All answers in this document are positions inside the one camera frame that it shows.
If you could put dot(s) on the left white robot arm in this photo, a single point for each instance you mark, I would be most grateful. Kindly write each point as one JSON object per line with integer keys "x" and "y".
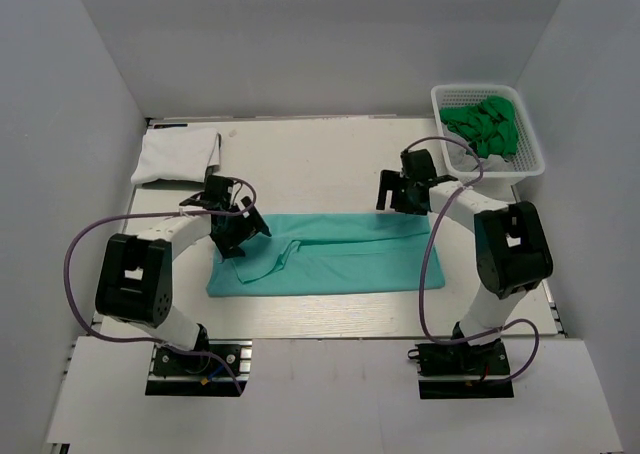
{"x": 136, "y": 280}

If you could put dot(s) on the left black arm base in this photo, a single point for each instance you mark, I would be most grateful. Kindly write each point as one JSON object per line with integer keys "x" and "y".
{"x": 208, "y": 363}

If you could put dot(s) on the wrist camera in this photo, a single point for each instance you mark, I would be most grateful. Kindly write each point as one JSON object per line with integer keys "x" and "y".
{"x": 418, "y": 167}
{"x": 216, "y": 196}

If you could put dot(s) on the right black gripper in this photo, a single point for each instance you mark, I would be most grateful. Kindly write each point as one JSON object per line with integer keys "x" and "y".
{"x": 389, "y": 181}

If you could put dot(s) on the white t-shirt in basket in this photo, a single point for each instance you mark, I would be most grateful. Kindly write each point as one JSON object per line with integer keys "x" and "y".
{"x": 462, "y": 160}

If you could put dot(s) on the folded white t-shirt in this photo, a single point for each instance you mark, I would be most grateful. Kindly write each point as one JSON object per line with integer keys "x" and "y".
{"x": 177, "y": 154}

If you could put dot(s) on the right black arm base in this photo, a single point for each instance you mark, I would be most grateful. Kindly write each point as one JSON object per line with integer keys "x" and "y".
{"x": 460, "y": 361}

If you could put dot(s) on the white plastic basket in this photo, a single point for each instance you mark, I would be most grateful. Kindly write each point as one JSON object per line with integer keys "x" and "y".
{"x": 527, "y": 162}

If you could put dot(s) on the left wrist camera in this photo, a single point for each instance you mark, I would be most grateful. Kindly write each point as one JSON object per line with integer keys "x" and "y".
{"x": 216, "y": 196}

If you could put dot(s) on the green t-shirt in basket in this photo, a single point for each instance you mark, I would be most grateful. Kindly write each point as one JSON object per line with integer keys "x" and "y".
{"x": 488, "y": 127}

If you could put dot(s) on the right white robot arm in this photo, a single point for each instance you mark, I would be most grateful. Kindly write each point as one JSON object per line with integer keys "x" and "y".
{"x": 511, "y": 251}

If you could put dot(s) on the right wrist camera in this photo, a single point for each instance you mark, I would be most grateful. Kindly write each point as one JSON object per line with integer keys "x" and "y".
{"x": 418, "y": 167}

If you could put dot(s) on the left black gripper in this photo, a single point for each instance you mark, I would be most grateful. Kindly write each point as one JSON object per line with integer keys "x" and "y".
{"x": 247, "y": 231}

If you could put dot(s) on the teal t-shirt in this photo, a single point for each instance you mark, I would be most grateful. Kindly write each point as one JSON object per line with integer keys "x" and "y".
{"x": 329, "y": 254}

